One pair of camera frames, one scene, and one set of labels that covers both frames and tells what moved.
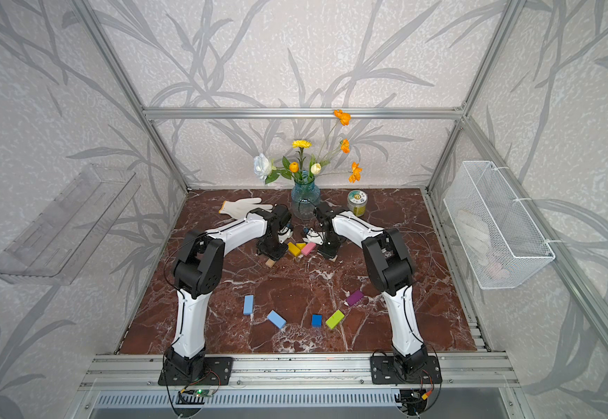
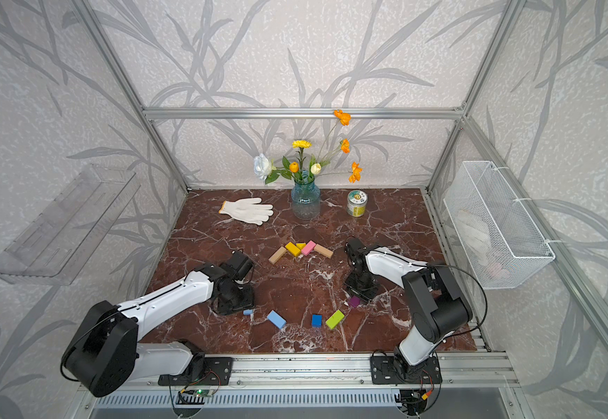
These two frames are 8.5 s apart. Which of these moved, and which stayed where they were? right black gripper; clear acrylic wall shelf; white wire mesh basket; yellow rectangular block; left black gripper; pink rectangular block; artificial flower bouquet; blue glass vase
Moved: right black gripper; left black gripper
Stayed: yellow rectangular block; artificial flower bouquet; clear acrylic wall shelf; pink rectangular block; white wire mesh basket; blue glass vase
